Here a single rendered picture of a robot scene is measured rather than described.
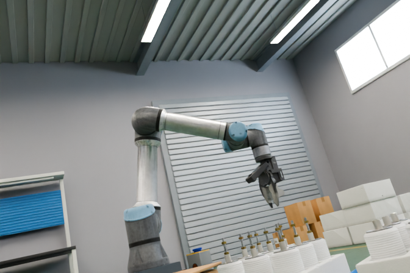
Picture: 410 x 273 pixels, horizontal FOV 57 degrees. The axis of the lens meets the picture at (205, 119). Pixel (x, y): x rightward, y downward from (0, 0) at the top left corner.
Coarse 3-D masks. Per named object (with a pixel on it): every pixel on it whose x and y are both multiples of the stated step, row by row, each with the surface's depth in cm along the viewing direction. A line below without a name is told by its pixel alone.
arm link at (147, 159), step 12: (156, 132) 164; (144, 144) 162; (156, 144) 165; (144, 156) 161; (156, 156) 164; (144, 168) 159; (156, 168) 162; (144, 180) 157; (156, 180) 160; (144, 192) 156; (156, 192) 159; (144, 204) 153; (156, 204) 155
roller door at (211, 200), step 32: (224, 96) 775; (256, 96) 807; (288, 96) 842; (288, 128) 803; (192, 160) 689; (224, 160) 714; (288, 160) 771; (192, 192) 666; (224, 192) 689; (256, 192) 714; (288, 192) 741; (320, 192) 774; (192, 224) 643; (224, 224) 665; (256, 224) 690; (288, 224) 713; (224, 256) 643
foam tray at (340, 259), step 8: (336, 256) 141; (344, 256) 144; (320, 264) 127; (328, 264) 131; (336, 264) 136; (344, 264) 141; (304, 272) 117; (312, 272) 120; (320, 272) 124; (328, 272) 129; (336, 272) 133; (344, 272) 138
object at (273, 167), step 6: (264, 156) 161; (270, 156) 163; (258, 162) 165; (270, 162) 164; (276, 162) 165; (270, 168) 162; (276, 168) 163; (264, 174) 160; (270, 174) 158; (276, 174) 161; (282, 174) 161; (264, 180) 160; (276, 180) 160
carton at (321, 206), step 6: (318, 198) 526; (324, 198) 529; (312, 204) 530; (318, 204) 522; (324, 204) 526; (330, 204) 529; (318, 210) 520; (324, 210) 522; (330, 210) 525; (318, 216) 521
